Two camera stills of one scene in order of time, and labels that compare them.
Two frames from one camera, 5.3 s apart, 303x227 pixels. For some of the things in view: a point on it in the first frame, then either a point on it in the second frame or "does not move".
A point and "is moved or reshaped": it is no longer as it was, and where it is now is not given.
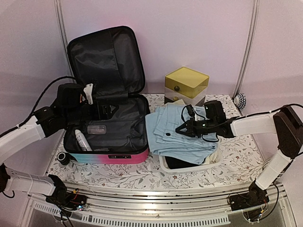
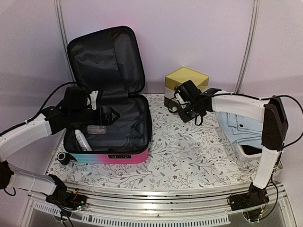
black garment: x=173 y=162 → x=248 y=150
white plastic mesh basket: x=184 y=170 → x=242 y=154
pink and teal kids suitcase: x=104 y=62 does not move
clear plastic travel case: x=96 y=129 does not move
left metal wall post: x=58 y=7 does not move
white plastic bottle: x=82 y=141 does not move
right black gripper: x=191 y=128 → x=185 y=117
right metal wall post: x=255 y=8 does not move
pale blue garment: x=164 y=139 is moved or reshaped
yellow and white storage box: x=186 y=85 does not move
